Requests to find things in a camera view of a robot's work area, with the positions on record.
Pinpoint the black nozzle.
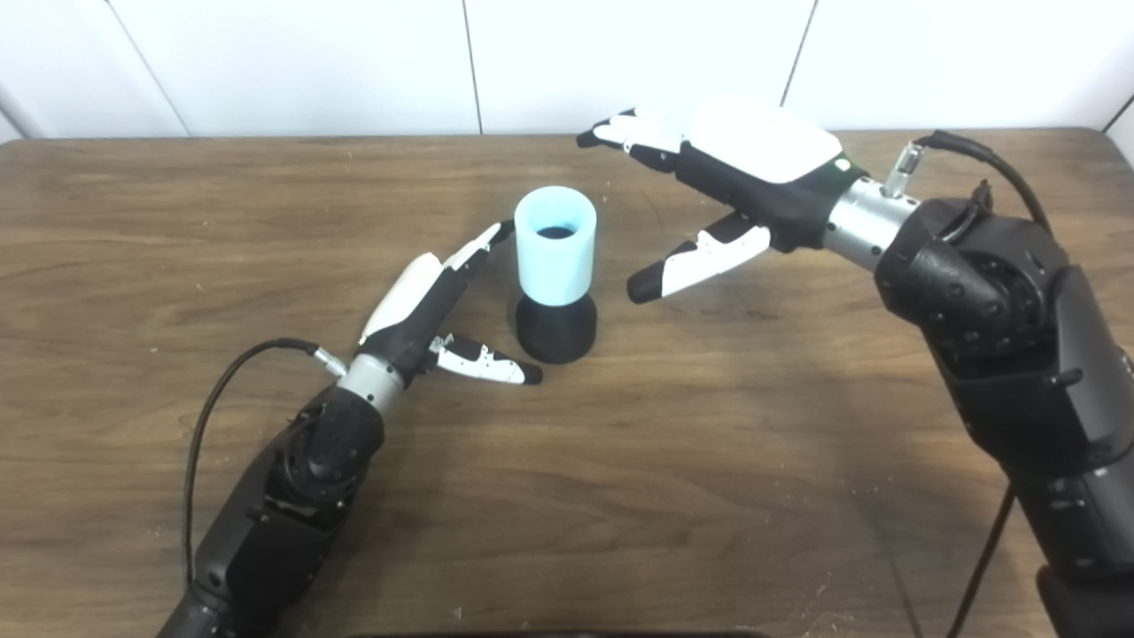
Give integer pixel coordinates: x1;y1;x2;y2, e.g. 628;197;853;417
516;292;598;365

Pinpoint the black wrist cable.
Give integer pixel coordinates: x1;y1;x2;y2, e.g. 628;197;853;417
182;338;348;586
882;129;1055;638

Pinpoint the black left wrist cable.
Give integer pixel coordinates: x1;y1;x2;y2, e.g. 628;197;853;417
182;338;348;586

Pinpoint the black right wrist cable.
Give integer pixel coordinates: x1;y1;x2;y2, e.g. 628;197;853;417
882;129;1055;638

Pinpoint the white and black right hand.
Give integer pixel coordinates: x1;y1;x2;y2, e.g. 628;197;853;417
576;96;865;305

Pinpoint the light blue cylinder cup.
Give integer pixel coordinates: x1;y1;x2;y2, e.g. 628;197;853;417
514;185;597;307

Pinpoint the white and black left hand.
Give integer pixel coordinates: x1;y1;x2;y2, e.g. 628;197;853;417
357;220;544;387

